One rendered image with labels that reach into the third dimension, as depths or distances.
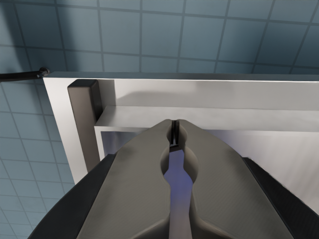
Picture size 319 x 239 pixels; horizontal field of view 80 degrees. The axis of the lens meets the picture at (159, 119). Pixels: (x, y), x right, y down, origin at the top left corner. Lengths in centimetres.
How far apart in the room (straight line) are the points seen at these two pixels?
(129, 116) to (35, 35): 110
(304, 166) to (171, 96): 16
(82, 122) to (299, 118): 17
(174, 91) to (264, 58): 103
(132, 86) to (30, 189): 181
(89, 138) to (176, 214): 15
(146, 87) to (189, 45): 90
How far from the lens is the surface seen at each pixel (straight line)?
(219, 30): 107
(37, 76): 120
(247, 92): 18
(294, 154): 23
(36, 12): 120
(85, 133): 17
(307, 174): 26
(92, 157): 19
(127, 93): 17
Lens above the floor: 103
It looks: 60 degrees down
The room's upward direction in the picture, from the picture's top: 177 degrees counter-clockwise
